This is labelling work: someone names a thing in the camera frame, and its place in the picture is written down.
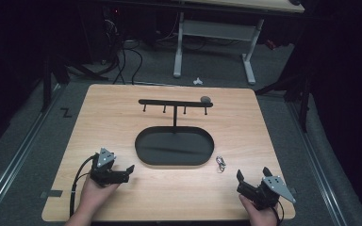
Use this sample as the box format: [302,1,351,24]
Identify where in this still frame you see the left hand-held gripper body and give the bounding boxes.
[89,147,130,188]

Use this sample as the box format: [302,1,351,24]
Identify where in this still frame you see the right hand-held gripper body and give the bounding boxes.
[236,174,297,211]

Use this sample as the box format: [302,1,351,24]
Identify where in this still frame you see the small silver necklace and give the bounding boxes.
[215,155,227,173]

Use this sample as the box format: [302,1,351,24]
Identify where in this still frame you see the black jewelry stand with tray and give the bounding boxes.
[134,98,216,167]

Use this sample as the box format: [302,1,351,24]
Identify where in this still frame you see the person's right hand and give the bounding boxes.
[239,193,279,226]

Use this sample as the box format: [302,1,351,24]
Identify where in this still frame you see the grey tape strip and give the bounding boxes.
[40,189,64,199]

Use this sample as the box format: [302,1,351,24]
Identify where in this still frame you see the black metal stand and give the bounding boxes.
[40,53,109,113]
[255,59,314,134]

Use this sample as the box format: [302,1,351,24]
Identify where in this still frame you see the dark computer tower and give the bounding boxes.
[88,6,126,65]

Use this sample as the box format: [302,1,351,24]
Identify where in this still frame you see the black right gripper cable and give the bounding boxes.
[272,200,285,226]

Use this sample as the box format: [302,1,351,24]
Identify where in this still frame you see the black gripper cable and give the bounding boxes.
[69,154,97,218]
[272,200,285,226]

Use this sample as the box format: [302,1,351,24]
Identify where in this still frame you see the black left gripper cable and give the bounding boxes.
[69,154,97,218]

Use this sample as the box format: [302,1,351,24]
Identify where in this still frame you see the metal floor rail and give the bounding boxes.
[0,82,64,218]
[287,100,350,226]

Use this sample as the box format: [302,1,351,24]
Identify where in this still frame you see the black floor cables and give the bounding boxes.
[105,37,177,86]

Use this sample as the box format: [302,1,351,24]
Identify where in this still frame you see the white desk with metal frame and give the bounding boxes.
[172,0,305,86]

